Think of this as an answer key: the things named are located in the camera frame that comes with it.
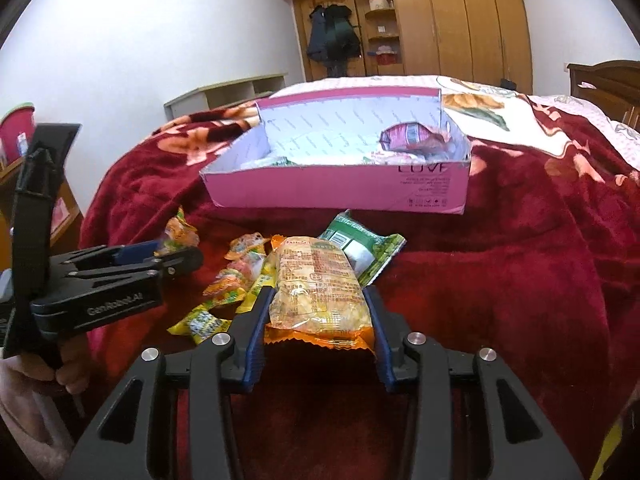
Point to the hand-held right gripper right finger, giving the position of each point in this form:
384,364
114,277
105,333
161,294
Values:
382,345

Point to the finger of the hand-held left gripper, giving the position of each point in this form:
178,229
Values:
185,261
137,251

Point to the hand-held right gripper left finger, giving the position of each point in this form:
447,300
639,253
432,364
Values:
255,340

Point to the orange twist candy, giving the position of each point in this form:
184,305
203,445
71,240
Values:
180,232

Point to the pile of small candies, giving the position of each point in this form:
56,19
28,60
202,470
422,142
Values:
225,287

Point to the orange cracker packet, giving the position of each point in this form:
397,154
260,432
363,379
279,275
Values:
315,285

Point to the pink cardboard box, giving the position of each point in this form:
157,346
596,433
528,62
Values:
340,190

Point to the person's left hand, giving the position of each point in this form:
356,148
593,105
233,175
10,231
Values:
72,372

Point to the wooden side cabinet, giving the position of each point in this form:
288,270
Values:
70,191

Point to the red floral blanket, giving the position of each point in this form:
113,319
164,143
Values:
500,260

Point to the grey low shelf unit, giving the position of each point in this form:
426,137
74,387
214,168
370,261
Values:
215,95

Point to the red round container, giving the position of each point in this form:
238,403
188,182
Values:
15,130

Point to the dark blue hanging jacket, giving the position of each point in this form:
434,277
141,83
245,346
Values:
317,35

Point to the dark green hanging jacket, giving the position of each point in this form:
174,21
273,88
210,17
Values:
342,35

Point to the red storage box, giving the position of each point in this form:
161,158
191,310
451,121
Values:
387,56

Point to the small black object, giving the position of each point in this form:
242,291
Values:
507,83

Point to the pink checked bed sheet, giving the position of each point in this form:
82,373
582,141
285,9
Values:
605,115

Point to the white round box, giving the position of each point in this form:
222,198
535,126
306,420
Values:
380,2

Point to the wooden wardrobe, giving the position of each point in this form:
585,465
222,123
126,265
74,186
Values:
450,25

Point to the small pink scrap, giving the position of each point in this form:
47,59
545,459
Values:
587,85

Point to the wooden headboard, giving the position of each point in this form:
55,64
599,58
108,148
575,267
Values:
610,85

